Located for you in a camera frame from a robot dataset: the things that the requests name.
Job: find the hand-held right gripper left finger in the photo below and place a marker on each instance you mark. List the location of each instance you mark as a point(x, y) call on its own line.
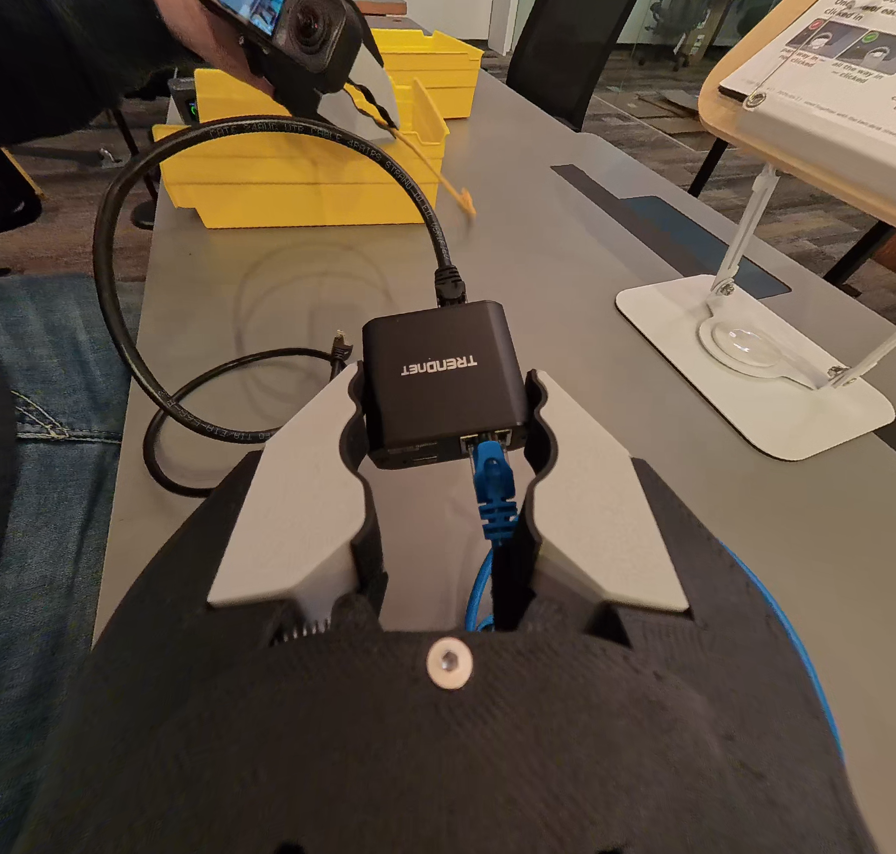
point(287, 518)

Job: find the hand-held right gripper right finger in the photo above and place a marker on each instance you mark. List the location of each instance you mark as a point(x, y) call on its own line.
point(595, 532)

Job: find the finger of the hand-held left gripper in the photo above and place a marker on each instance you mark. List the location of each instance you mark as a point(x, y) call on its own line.
point(353, 101)
point(381, 94)

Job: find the yellow plastic bin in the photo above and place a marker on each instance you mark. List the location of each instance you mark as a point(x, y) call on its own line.
point(441, 69)
point(280, 195)

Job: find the black network switch box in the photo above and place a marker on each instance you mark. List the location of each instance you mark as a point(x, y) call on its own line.
point(434, 350)

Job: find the person's left forearm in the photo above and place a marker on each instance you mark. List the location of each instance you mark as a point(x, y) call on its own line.
point(70, 41)

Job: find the person's left hand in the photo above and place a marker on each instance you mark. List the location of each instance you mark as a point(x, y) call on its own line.
point(196, 34)

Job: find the small black electronic device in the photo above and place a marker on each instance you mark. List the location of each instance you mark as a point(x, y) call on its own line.
point(183, 101)

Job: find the black mesh office chair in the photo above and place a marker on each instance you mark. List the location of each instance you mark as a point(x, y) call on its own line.
point(574, 34)

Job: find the person's blue jeans legs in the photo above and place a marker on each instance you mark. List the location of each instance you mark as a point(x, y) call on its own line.
point(63, 378)

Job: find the flat cardboard sheets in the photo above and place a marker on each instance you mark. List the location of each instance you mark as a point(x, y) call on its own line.
point(672, 115)

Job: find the grey mesh office chair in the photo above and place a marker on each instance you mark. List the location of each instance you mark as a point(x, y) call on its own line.
point(675, 13)

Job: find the black metal stand legs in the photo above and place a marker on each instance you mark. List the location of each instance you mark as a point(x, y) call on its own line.
point(707, 167)

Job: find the wooden instruction board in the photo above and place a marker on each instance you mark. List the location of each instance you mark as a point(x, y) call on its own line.
point(840, 185)

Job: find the printed instruction sheet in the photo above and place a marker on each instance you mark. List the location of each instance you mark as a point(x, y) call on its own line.
point(826, 34)

